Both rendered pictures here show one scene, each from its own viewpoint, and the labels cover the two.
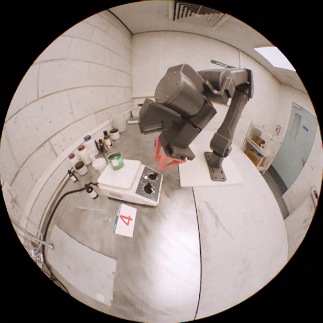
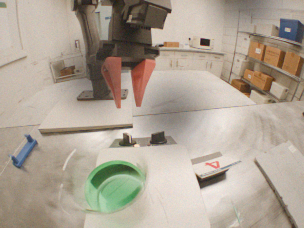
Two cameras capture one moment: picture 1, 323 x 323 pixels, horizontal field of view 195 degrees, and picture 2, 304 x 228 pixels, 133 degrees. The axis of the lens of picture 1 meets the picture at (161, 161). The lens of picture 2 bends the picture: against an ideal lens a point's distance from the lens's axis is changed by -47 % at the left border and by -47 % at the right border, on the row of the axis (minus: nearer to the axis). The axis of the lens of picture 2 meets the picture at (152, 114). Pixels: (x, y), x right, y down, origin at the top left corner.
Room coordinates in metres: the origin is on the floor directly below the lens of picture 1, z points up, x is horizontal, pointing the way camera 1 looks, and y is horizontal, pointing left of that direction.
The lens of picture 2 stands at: (0.20, 0.19, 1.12)
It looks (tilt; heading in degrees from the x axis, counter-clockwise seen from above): 35 degrees down; 259
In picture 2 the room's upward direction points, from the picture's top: 1 degrees counter-clockwise
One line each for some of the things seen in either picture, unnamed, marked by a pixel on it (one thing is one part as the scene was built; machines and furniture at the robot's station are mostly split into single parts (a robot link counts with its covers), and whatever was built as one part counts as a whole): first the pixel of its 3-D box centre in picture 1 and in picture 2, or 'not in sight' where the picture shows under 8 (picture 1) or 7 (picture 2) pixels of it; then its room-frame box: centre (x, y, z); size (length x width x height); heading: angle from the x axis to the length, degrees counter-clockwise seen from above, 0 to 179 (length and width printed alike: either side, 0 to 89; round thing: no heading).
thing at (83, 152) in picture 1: (84, 154); not in sight; (0.35, 0.43, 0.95); 0.06 x 0.06 x 0.11
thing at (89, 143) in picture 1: (90, 146); not in sight; (0.43, 0.44, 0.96); 0.07 x 0.07 x 0.13
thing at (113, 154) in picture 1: (114, 157); (113, 192); (0.23, 0.15, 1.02); 0.06 x 0.05 x 0.08; 51
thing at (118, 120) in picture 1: (118, 123); not in sight; (0.82, 0.40, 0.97); 0.18 x 0.13 x 0.15; 85
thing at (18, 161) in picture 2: not in sight; (22, 148); (0.53, 0.00, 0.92); 0.10 x 0.03 x 0.04; 79
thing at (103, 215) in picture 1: (102, 212); (228, 212); (0.08, 0.19, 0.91); 0.06 x 0.06 x 0.02
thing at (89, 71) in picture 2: (221, 147); (99, 69); (0.30, -0.25, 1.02); 0.09 x 0.06 x 0.06; 32
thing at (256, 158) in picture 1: (260, 147); (74, 74); (1.19, -2.11, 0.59); 0.65 x 0.48 x 0.93; 177
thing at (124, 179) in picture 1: (119, 171); (144, 189); (0.20, 0.14, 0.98); 0.12 x 0.12 x 0.01; 83
